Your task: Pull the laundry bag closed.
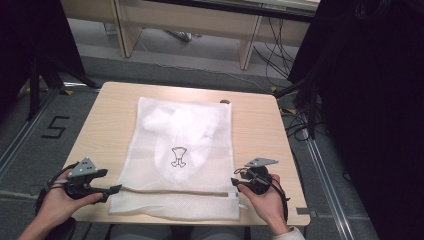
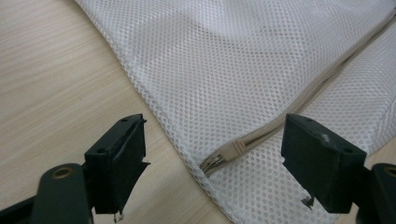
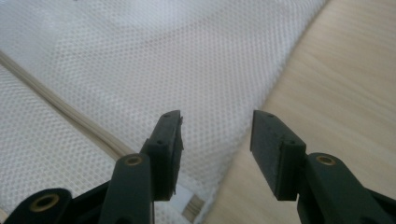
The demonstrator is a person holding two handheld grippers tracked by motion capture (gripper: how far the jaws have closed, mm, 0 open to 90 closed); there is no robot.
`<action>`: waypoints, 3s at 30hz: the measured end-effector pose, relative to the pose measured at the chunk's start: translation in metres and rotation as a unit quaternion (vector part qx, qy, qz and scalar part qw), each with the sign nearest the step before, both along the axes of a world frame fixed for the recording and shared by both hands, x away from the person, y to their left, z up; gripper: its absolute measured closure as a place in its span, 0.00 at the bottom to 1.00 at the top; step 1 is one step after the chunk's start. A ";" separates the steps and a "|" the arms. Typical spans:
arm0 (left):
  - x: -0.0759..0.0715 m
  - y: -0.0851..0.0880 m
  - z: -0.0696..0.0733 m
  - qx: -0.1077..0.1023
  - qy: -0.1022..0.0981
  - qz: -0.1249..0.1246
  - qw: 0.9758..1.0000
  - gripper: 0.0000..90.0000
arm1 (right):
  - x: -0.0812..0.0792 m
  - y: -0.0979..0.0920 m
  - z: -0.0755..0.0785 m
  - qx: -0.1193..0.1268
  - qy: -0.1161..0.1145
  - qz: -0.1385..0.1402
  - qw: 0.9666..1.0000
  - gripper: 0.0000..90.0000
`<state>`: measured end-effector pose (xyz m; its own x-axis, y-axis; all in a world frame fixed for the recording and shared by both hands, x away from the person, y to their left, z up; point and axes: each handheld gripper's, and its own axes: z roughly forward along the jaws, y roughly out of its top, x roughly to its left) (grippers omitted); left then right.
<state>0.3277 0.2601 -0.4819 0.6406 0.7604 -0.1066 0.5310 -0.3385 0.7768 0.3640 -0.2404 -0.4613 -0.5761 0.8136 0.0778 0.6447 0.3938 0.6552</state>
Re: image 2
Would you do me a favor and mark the white mesh laundry bag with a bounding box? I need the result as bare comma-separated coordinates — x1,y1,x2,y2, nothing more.
74,0,396,224

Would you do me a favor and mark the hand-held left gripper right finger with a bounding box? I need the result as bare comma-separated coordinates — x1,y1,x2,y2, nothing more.
280,113,368,215

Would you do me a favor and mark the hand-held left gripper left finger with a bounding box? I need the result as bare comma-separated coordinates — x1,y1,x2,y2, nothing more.
83,113,151,223

